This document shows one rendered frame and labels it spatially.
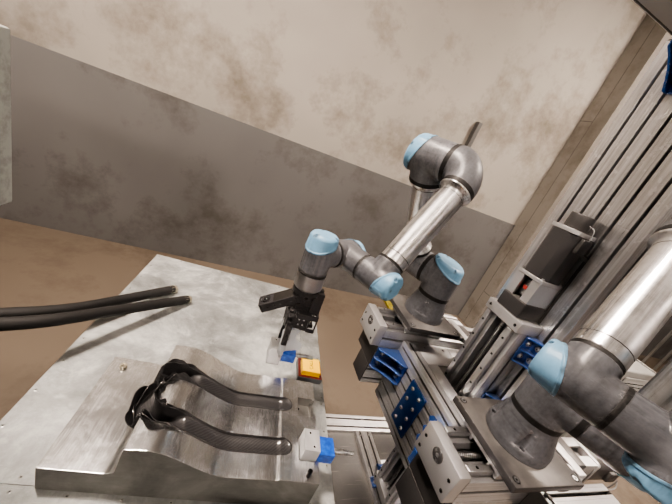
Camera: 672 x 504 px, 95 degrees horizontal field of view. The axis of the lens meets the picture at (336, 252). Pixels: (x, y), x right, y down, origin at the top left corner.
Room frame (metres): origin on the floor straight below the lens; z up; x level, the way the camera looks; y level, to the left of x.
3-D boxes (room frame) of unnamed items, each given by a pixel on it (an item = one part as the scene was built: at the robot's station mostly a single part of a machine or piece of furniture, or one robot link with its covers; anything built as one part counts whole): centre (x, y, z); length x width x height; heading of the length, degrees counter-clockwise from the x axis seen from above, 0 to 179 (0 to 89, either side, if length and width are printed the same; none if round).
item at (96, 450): (0.49, 0.12, 0.87); 0.50 x 0.26 x 0.14; 106
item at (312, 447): (0.51, -0.16, 0.89); 0.13 x 0.05 x 0.05; 106
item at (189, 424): (0.49, 0.10, 0.92); 0.35 x 0.16 x 0.09; 106
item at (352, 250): (0.79, -0.04, 1.24); 0.11 x 0.11 x 0.08; 53
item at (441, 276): (1.08, -0.39, 1.20); 0.13 x 0.12 x 0.14; 53
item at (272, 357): (0.71, 0.01, 0.93); 0.13 x 0.05 x 0.05; 106
